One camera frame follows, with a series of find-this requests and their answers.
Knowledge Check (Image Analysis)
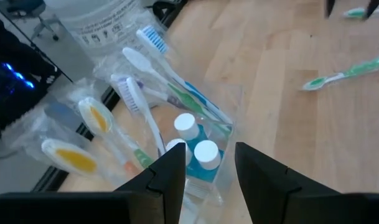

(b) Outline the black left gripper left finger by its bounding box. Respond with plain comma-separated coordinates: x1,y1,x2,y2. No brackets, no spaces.
114,142,187,224

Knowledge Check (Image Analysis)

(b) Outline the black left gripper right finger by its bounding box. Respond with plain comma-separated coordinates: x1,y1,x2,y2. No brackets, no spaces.
235,142,341,224

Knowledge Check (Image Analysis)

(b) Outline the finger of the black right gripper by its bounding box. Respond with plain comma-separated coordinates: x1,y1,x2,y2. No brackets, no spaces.
324,0,336,18
365,0,379,19

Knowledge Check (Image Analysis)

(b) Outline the purple toothbrush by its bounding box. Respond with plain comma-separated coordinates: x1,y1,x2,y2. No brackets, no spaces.
110,73,193,110

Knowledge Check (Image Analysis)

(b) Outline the white toothbrush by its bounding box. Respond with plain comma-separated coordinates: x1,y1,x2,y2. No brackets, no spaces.
116,77,167,156

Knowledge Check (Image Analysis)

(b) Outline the orange toothbrush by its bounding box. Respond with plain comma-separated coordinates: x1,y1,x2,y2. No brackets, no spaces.
41,139,140,180

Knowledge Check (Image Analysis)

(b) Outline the blue toothbrush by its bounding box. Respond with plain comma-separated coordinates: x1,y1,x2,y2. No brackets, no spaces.
135,24,234,125

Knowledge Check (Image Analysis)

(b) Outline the clear acrylic organizer holder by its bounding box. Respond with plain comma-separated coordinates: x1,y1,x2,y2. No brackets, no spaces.
114,80,249,224

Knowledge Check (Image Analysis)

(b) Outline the white labelled wipes canister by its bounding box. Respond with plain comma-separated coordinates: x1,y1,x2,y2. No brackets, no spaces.
44,0,161,58

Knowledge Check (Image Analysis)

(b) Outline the black computer with blue lights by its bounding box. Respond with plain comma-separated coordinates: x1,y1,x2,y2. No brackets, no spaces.
0,9,62,131

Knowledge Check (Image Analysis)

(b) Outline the grey office chair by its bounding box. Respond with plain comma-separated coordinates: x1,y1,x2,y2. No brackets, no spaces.
7,0,61,42

